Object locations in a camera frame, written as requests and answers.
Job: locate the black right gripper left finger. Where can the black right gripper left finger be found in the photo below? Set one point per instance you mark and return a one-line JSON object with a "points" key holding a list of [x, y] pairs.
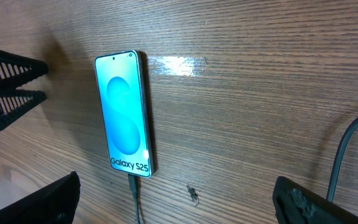
{"points": [[55, 203]]}

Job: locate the smartphone with teal screen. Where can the smartphone with teal screen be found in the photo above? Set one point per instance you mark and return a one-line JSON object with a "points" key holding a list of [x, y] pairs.
{"points": [[120, 81]]}

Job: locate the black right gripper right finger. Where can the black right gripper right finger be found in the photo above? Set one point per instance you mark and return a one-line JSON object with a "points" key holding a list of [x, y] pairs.
{"points": [[295, 204]]}

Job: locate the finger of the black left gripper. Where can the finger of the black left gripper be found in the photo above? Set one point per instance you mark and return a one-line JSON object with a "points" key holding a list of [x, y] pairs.
{"points": [[15, 104], [16, 70]]}

